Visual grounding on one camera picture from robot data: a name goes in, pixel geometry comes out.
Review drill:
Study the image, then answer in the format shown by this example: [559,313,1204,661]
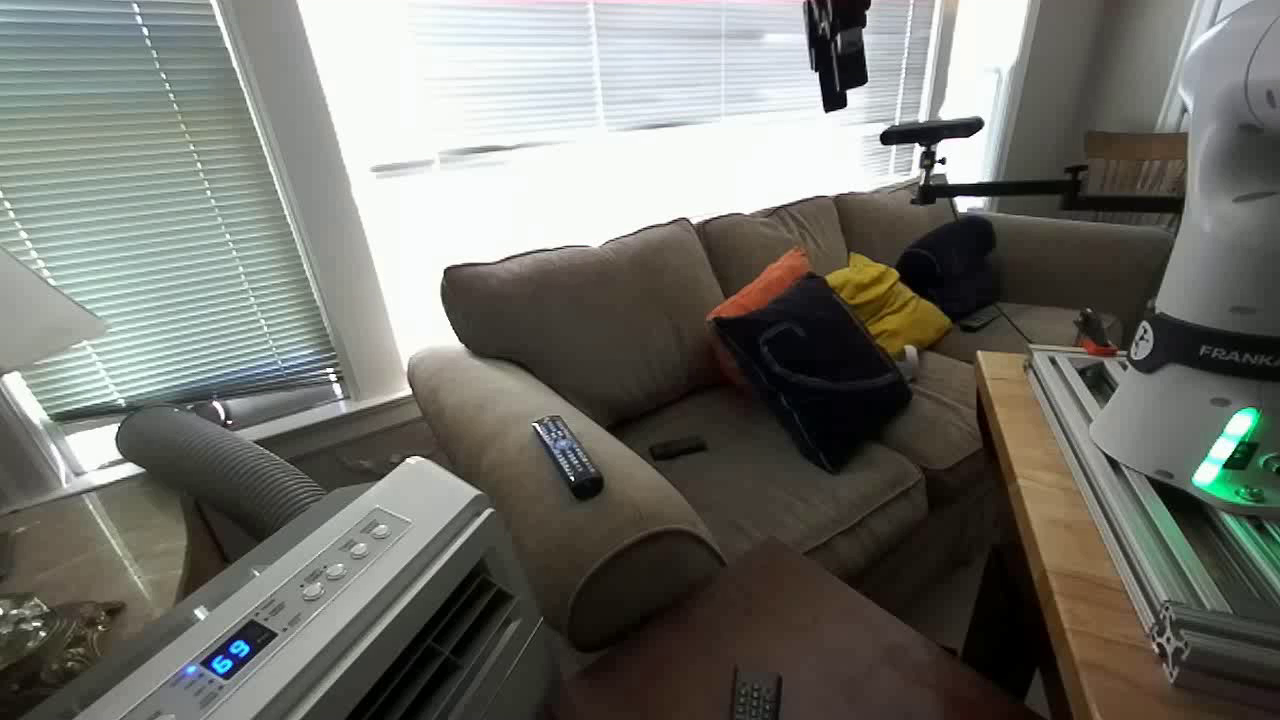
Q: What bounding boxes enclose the marble top side table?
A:
[0,487,205,720]

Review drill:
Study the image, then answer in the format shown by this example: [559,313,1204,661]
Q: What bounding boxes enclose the orange throw pillow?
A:
[705,247,822,393]

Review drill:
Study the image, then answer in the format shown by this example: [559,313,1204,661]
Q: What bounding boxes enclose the navy throw pillow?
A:
[750,273,922,477]

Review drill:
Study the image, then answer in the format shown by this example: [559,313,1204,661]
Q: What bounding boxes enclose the black remote control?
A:
[725,665,790,720]

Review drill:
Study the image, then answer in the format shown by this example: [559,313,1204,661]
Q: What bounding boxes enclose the wooden slatted furniture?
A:
[1080,127,1191,205]

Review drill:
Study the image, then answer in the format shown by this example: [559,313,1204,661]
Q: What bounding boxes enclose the black remote with blue buttons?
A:
[528,410,610,505]

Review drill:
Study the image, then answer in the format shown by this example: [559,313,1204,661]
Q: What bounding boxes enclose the beige fabric sofa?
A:
[404,178,1176,656]

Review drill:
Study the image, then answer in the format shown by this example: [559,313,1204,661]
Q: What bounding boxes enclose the washed out window blinds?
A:
[396,0,946,142]

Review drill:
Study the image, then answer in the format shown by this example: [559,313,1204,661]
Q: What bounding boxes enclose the crystal brass lamp white shade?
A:
[0,247,129,720]

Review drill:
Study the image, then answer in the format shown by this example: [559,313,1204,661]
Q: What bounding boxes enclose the black stereo camera bar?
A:
[876,111,990,150]

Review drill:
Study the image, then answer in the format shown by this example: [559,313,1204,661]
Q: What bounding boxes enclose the white window blinds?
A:
[0,0,345,420]

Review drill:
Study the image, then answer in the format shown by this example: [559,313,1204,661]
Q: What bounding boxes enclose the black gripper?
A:
[800,0,876,116]

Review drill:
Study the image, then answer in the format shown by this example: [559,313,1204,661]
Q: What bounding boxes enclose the black throw pillow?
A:
[898,212,1000,324]

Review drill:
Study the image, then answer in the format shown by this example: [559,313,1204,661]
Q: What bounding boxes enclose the grey ribbed exhaust hose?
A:
[118,407,328,543]

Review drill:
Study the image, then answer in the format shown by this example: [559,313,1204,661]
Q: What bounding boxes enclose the small red black object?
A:
[1076,302,1127,359]

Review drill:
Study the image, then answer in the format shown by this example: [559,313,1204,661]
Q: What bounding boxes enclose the yellow cloth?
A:
[823,252,958,359]

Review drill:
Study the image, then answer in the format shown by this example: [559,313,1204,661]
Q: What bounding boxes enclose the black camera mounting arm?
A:
[910,139,1187,216]

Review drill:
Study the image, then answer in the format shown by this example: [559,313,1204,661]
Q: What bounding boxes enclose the small black remote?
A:
[645,430,712,463]

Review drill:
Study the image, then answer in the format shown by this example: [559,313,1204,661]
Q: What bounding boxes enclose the aluminium rail robot base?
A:
[1025,339,1280,704]

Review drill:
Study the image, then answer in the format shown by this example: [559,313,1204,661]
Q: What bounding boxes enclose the dark brown wooden coffee table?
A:
[554,537,1045,720]

